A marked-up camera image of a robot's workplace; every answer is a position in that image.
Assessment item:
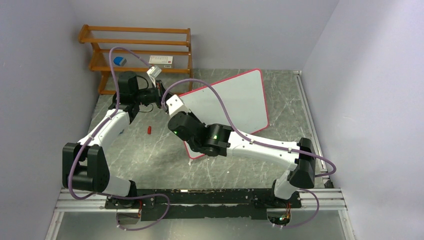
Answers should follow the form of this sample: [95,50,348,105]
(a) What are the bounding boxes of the blue whiteboard eraser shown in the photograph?
[113,56,127,67]

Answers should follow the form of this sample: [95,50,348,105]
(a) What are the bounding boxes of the wooden shelf rack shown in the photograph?
[77,24,194,95]

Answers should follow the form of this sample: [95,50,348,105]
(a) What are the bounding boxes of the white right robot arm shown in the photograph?
[167,111,316,207]

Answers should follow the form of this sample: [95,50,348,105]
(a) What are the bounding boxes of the aluminium frame rail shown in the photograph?
[45,188,357,240]

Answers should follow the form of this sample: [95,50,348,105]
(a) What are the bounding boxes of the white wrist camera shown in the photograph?
[165,94,191,118]
[146,65,162,86]

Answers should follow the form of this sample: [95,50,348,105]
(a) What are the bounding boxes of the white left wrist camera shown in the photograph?
[146,65,162,86]

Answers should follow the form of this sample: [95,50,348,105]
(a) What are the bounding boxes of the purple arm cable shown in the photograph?
[160,78,337,230]
[67,46,170,232]

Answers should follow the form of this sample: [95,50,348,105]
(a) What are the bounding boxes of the white red card box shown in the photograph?
[148,55,174,65]

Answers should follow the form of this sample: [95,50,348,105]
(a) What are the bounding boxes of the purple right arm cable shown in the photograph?
[160,78,337,230]

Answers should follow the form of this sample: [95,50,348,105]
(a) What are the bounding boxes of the pink framed whiteboard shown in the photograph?
[177,68,270,160]

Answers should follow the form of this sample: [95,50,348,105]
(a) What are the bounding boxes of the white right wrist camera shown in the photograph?
[165,94,191,118]

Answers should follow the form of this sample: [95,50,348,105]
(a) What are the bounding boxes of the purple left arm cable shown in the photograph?
[67,46,170,232]

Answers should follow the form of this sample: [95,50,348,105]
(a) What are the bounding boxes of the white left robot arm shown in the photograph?
[62,71,170,208]

